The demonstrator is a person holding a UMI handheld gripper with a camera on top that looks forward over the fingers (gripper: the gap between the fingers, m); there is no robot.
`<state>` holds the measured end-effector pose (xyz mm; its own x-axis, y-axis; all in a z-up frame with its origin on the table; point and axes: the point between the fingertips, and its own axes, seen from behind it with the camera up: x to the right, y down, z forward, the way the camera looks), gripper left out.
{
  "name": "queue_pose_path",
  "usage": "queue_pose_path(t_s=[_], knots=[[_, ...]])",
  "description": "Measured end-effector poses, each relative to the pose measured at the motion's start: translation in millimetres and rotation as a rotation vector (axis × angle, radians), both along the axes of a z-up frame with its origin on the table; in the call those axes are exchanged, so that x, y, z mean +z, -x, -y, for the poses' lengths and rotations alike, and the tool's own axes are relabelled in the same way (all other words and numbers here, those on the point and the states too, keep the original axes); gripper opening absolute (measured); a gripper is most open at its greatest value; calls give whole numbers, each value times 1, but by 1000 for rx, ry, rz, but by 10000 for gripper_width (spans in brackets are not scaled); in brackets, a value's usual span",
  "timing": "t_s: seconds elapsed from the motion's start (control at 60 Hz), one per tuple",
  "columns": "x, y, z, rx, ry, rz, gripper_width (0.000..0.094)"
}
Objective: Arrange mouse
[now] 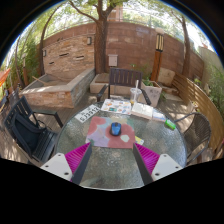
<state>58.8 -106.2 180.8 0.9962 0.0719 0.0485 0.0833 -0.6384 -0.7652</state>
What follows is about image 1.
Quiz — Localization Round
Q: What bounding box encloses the large forked tree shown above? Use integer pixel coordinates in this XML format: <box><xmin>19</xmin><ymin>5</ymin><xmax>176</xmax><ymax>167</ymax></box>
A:
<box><xmin>68</xmin><ymin>0</ymin><xmax>118</xmax><ymax>75</ymax></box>

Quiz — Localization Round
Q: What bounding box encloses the clear plastic cup with straw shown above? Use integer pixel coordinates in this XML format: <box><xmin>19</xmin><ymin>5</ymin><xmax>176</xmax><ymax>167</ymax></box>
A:
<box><xmin>129</xmin><ymin>79</ymin><xmax>143</xmax><ymax>106</ymax></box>

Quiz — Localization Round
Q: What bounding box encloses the green tube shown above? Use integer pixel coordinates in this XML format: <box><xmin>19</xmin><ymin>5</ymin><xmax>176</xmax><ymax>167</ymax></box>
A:
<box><xmin>164</xmin><ymin>118</ymin><xmax>177</xmax><ymax>131</ymax></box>

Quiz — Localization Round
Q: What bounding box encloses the wooden slat fence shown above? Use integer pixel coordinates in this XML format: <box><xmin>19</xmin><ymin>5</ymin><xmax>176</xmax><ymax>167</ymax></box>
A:
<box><xmin>173</xmin><ymin>71</ymin><xmax>224</xmax><ymax>151</ymax></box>

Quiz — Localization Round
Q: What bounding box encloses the small pale booklet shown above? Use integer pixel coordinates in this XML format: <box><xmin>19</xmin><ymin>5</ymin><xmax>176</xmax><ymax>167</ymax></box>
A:
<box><xmin>151</xmin><ymin>109</ymin><xmax>167</xmax><ymax>123</ymax></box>

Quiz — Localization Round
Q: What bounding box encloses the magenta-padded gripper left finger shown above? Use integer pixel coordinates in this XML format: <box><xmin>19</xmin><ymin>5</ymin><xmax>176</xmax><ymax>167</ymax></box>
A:
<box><xmin>40</xmin><ymin>142</ymin><xmax>93</xmax><ymax>186</ymax></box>

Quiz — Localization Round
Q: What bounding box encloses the blue computer mouse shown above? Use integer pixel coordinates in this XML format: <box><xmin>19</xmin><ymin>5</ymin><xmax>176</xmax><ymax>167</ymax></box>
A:
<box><xmin>109</xmin><ymin>121</ymin><xmax>123</xmax><ymax>137</ymax></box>

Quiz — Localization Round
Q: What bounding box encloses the concrete planter with plant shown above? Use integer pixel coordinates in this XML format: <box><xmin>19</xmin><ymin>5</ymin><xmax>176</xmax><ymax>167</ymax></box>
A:
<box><xmin>141</xmin><ymin>78</ymin><xmax>163</xmax><ymax>108</ymax></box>

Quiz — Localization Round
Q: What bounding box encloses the colourful picture sheet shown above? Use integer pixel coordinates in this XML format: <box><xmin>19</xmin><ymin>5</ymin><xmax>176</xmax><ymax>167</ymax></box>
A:
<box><xmin>100</xmin><ymin>98</ymin><xmax>133</xmax><ymax>116</ymax></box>

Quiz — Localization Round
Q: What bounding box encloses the slim tree trunk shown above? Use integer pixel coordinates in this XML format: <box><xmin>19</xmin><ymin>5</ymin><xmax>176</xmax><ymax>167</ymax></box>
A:
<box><xmin>171</xmin><ymin>9</ymin><xmax>192</xmax><ymax>78</ymax></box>

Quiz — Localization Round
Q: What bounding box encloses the white license plate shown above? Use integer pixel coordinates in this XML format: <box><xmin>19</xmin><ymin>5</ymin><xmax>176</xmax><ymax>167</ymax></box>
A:
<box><xmin>74</xmin><ymin>104</ymin><xmax>101</xmax><ymax>124</ymax></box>

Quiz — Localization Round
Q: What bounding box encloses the black metal chair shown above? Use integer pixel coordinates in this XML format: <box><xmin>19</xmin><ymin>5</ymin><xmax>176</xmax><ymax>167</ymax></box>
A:
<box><xmin>3</xmin><ymin>95</ymin><xmax>64</xmax><ymax>164</ymax></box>

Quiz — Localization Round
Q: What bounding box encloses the brown wicker chair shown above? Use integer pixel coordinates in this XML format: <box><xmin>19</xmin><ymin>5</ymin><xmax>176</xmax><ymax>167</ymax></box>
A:
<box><xmin>173</xmin><ymin>112</ymin><xmax>212</xmax><ymax>166</ymax></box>

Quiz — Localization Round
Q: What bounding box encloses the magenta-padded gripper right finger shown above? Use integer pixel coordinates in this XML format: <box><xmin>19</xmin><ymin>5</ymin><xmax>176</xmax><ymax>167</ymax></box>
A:
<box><xmin>132</xmin><ymin>142</ymin><xmax>184</xmax><ymax>186</ymax></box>

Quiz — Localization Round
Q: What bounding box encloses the multicoloured pastel mouse pad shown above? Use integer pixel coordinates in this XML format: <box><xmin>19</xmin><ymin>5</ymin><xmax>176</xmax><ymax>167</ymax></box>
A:
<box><xmin>85</xmin><ymin>115</ymin><xmax>137</xmax><ymax>150</ymax></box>

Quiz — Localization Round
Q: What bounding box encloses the raised stone garden bed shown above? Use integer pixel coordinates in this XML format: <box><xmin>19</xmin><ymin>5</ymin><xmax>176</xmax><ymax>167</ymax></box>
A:
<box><xmin>19</xmin><ymin>67</ymin><xmax>96</xmax><ymax>109</ymax></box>

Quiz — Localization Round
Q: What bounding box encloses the yellow card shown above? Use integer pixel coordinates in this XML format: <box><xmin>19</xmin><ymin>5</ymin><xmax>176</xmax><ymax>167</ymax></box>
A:
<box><xmin>134</xmin><ymin>135</ymin><xmax>145</xmax><ymax>146</ymax></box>

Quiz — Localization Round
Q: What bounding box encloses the dark wooden slatted chair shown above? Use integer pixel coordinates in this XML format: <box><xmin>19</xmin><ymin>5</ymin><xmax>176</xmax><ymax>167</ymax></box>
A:
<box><xmin>96</xmin><ymin>67</ymin><xmax>153</xmax><ymax>107</ymax></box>

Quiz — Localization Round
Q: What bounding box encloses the white utility box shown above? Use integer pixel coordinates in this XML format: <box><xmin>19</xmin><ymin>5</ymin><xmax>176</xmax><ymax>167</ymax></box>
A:
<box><xmin>107</xmin><ymin>53</ymin><xmax>119</xmax><ymax>68</ymax></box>

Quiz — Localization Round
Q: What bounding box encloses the wooden garden lamp post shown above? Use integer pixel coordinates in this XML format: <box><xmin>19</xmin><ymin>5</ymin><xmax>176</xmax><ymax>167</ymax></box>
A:
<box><xmin>150</xmin><ymin>27</ymin><xmax>166</xmax><ymax>82</ymax></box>

